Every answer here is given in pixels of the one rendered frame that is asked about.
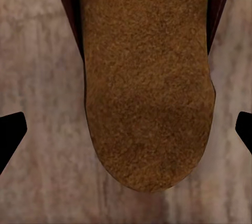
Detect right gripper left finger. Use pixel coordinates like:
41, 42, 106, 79
0, 112, 27, 174

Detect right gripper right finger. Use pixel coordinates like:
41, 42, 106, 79
235, 111, 252, 153

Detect sandal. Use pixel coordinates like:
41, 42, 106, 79
61, 0, 227, 194

